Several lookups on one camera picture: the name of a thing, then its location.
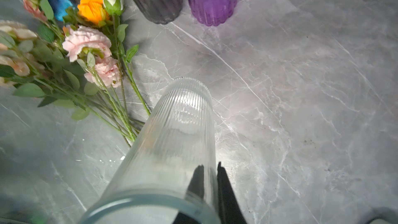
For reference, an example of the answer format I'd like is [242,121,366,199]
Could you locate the blue rose flower stem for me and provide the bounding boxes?
[48,0,77,22]

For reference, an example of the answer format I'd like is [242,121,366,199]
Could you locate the orange rose flower stem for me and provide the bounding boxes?
[77,0,109,24]

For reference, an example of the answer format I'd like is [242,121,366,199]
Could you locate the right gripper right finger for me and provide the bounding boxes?
[217,162,247,224]

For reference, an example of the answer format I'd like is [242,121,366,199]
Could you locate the clear ribbed glass vase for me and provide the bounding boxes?
[81,78,220,224]

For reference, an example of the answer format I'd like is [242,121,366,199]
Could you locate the cream rose flower bunch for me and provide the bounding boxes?
[1,0,84,91]

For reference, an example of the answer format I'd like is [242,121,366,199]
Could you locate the pink carnation flower stem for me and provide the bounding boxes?
[62,25,138,143]

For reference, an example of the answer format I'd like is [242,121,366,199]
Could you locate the white rosebud flower stem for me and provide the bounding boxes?
[103,0,151,115]

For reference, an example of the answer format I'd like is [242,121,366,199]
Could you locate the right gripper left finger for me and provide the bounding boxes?
[173,165,204,224]

